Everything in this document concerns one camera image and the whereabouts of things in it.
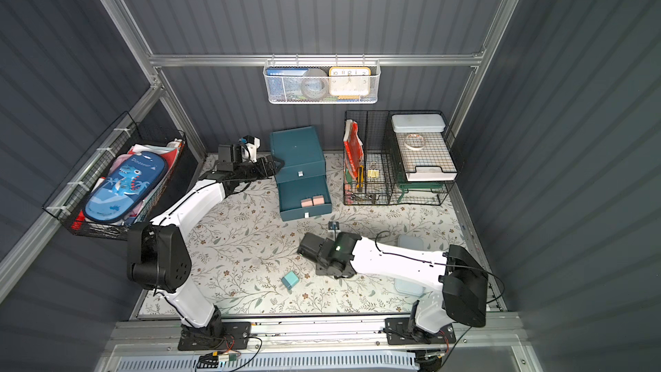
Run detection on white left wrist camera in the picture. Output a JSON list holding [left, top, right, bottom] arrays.
[[239, 135, 261, 163]]

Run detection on black wire desk organizer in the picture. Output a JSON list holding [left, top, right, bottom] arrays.
[[344, 110, 463, 206]]

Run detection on blue dinosaur pencil case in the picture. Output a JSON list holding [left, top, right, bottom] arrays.
[[83, 152, 168, 224]]

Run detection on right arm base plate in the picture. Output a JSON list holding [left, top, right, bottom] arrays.
[[382, 317, 456, 346]]

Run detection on white box on organizer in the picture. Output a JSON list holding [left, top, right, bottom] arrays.
[[391, 114, 446, 134]]

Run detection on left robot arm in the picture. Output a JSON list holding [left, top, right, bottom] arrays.
[[127, 136, 285, 329]]

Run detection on grey tape roll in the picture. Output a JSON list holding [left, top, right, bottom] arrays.
[[301, 68, 329, 101]]

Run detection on light blue tray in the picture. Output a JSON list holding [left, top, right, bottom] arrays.
[[394, 235, 425, 298]]

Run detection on yellow utility knife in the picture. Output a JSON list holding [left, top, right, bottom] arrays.
[[356, 165, 365, 191]]

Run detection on yellow alarm clock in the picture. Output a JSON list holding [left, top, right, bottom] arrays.
[[328, 66, 372, 99]]

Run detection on blue plug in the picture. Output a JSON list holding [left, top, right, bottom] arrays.
[[281, 270, 301, 290]]

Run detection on blue box in basket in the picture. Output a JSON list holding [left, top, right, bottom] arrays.
[[264, 67, 308, 103]]

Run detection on teal drawer cabinet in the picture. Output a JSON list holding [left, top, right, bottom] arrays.
[[270, 126, 332, 221]]

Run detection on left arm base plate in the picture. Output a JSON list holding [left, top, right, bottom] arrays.
[[177, 322, 252, 351]]

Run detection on checkered notebook tray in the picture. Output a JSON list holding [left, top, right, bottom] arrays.
[[395, 133, 458, 182]]

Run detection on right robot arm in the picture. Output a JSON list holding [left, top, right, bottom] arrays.
[[297, 232, 490, 343]]

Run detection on white hanging wire basket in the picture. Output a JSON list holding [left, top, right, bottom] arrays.
[[263, 58, 381, 105]]

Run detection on clear tape roll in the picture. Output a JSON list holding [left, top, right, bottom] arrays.
[[403, 134, 426, 152]]

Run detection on black wall wire basket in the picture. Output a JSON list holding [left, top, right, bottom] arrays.
[[43, 113, 187, 240]]

